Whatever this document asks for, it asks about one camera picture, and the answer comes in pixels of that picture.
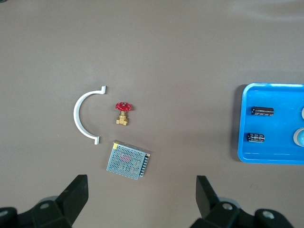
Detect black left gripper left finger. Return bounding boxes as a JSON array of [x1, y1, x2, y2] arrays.
[[0, 174, 89, 228]]

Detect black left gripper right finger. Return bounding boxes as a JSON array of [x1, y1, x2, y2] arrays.
[[190, 175, 295, 228]]

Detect short dark brown capacitor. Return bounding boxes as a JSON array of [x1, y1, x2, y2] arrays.
[[246, 132, 266, 144]]

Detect long dark brown capacitor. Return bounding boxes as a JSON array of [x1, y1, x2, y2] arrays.
[[250, 105, 275, 117]]

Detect metal mesh power supply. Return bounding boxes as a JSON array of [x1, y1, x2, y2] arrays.
[[106, 140, 152, 181]]

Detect blue plastic tray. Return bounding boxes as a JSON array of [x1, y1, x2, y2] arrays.
[[237, 82, 304, 164]]

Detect white half-round pipe clamp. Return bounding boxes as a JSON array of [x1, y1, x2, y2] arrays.
[[73, 85, 107, 145]]

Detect brass valve red handwheel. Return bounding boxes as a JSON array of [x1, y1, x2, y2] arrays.
[[115, 102, 133, 126]]

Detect brown table mat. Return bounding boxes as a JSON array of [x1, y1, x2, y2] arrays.
[[0, 0, 304, 228]]

